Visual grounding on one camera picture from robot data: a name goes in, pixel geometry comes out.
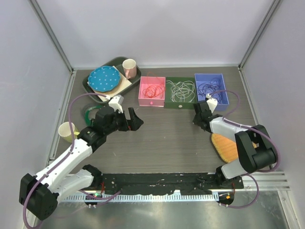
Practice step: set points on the green tape roll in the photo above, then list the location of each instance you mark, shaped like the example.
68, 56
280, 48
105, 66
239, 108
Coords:
86, 112

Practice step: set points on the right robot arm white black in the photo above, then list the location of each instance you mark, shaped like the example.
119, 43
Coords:
255, 148

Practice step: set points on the green plastic box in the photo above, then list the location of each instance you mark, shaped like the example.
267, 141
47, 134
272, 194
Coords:
180, 93

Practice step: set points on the yellow mug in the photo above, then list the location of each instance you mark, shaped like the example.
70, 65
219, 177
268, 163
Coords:
65, 132

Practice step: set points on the pink plastic box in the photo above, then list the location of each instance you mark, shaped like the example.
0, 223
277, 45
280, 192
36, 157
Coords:
152, 91

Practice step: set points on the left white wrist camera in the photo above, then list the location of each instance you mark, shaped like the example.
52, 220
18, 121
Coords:
115, 102

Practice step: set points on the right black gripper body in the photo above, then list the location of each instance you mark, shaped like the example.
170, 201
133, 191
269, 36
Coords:
196, 119

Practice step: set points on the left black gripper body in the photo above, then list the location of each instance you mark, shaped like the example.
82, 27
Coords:
119, 122

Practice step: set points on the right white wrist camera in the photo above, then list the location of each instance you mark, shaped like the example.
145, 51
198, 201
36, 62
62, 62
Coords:
212, 102

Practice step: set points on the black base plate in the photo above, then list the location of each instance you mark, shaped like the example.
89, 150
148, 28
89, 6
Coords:
163, 183

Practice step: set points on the blue plastic box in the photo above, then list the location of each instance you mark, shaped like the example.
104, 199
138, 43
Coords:
212, 83

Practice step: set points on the white slotted cable duct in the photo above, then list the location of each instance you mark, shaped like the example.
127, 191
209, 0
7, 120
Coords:
175, 197

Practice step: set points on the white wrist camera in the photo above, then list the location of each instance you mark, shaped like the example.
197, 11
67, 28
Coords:
115, 102
212, 102

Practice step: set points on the orange woven mat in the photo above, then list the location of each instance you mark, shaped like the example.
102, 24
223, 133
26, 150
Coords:
225, 148

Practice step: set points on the pink mug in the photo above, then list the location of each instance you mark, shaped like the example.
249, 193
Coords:
129, 66

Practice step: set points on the blue dotted plate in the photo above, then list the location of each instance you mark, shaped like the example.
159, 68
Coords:
104, 79

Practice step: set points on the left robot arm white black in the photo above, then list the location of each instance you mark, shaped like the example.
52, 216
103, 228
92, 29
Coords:
41, 193

